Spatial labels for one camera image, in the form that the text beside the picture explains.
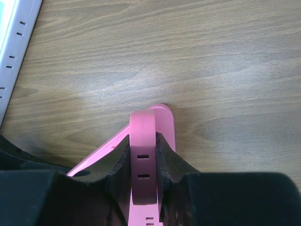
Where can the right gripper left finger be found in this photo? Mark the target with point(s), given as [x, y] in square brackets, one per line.
[96, 196]

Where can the white multicolour power strip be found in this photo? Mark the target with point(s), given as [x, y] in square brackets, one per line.
[17, 20]

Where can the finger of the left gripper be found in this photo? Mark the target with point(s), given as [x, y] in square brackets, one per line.
[14, 158]

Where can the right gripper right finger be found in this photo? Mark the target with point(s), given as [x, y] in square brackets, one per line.
[188, 197]

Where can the pink triangular power strip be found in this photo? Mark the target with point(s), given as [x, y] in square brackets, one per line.
[139, 215]

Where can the pink square plug adapter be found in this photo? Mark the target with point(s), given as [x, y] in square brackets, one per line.
[142, 140]

